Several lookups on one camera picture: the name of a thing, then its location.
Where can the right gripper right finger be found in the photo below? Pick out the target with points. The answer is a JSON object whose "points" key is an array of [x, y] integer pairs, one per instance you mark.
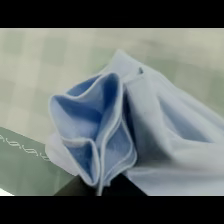
{"points": [[125, 186]]}

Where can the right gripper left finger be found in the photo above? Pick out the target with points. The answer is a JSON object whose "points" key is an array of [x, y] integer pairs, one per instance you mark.
{"points": [[78, 188]]}

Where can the light blue shirt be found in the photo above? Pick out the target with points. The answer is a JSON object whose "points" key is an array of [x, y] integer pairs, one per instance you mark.
{"points": [[156, 126]]}

